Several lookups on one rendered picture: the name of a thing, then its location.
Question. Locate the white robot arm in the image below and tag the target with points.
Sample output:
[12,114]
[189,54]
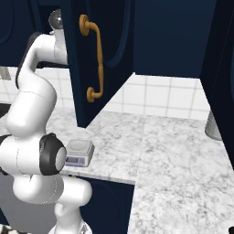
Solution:
[30,122]

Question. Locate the white digital scale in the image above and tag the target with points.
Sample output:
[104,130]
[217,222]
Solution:
[79,148]

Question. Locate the navy base cabinet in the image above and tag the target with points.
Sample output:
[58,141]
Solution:
[112,207]

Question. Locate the black hob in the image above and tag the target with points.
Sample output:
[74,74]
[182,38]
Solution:
[3,109]

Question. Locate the grey appliance front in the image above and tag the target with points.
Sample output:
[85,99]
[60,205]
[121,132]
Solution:
[18,210]

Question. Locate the small black object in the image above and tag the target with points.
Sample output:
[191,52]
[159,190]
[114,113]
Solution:
[231,230]

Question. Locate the navy wall cabinet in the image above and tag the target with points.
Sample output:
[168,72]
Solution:
[170,36]

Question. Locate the navy wall cabinet door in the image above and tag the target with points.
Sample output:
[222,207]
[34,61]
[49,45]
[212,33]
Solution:
[12,30]

